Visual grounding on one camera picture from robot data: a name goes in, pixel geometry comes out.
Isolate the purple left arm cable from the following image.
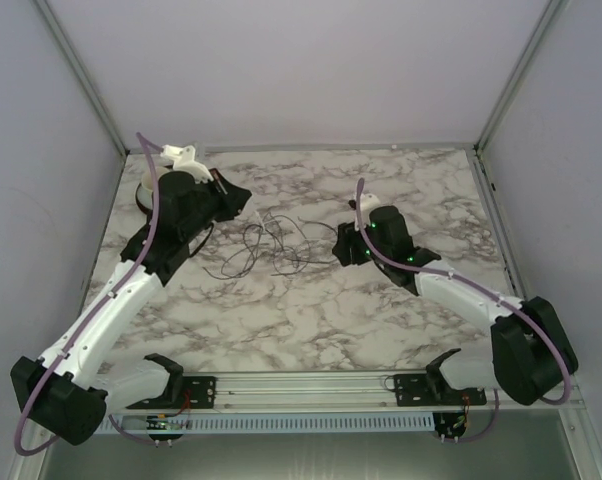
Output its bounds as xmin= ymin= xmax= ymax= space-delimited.
xmin=13 ymin=132 xmax=192 ymax=457

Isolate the aluminium back rail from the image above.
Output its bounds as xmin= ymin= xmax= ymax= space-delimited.
xmin=205 ymin=142 xmax=474 ymax=154

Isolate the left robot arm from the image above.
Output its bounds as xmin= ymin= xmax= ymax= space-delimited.
xmin=10 ymin=169 xmax=252 ymax=446

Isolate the pale yellow mug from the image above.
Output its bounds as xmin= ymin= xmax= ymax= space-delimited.
xmin=140 ymin=170 xmax=154 ymax=199

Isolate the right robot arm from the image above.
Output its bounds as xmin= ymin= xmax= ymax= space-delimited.
xmin=332 ymin=196 xmax=578 ymax=406

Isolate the aluminium frame post right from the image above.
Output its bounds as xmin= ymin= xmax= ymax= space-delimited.
xmin=474 ymin=0 xmax=569 ymax=156

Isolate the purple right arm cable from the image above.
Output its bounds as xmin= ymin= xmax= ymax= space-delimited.
xmin=354 ymin=178 xmax=575 ymax=445

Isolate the aluminium rail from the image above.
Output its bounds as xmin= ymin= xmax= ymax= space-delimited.
xmin=205 ymin=142 xmax=474 ymax=154
xmin=100 ymin=367 xmax=582 ymax=414

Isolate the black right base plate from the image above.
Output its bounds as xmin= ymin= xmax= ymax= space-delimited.
xmin=392 ymin=373 xmax=487 ymax=407

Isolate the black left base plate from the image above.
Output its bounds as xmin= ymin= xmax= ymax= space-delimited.
xmin=128 ymin=375 xmax=217 ymax=411

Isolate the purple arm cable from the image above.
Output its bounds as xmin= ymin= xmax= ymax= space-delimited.
xmin=354 ymin=178 xmax=575 ymax=445
xmin=13 ymin=132 xmax=192 ymax=457

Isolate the grey wire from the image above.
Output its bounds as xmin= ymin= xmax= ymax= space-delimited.
xmin=260 ymin=212 xmax=340 ymax=277

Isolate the grey slotted cable duct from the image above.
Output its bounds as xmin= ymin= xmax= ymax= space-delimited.
xmin=97 ymin=412 xmax=435 ymax=436

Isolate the brown rimmed white plate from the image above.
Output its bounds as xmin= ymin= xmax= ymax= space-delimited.
xmin=135 ymin=182 xmax=153 ymax=214

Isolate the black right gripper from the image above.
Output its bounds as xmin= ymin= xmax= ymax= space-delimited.
xmin=332 ymin=216 xmax=391 ymax=266

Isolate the aluminium front rail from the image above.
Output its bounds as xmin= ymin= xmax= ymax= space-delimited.
xmin=100 ymin=367 xmax=582 ymax=414

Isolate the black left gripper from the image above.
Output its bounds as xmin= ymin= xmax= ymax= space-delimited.
xmin=181 ymin=167 xmax=252 ymax=241

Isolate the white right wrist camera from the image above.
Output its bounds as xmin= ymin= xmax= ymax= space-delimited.
xmin=348 ymin=193 xmax=381 ymax=224

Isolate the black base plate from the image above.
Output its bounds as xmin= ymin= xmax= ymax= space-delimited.
xmin=128 ymin=375 xmax=217 ymax=411
xmin=392 ymin=373 xmax=487 ymax=407

